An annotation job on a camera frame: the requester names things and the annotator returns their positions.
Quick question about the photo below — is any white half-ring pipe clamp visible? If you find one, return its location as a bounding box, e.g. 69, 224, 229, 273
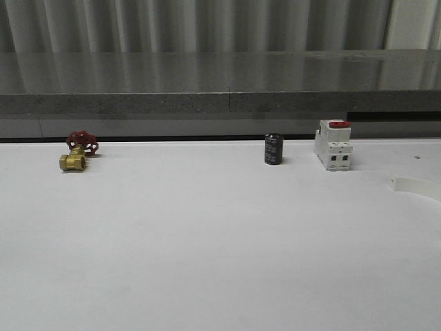
389, 175, 440, 201

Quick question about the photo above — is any black cylindrical capacitor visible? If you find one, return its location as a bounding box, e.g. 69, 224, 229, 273
264, 133, 284, 166

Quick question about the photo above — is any brass valve red handwheel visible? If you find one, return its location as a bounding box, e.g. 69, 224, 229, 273
59, 130, 99, 172

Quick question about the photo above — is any grey stone counter ledge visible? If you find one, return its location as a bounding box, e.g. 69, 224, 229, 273
1, 50, 440, 119

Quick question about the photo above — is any white circuit breaker red switch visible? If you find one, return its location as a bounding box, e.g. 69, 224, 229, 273
314, 119, 353, 171

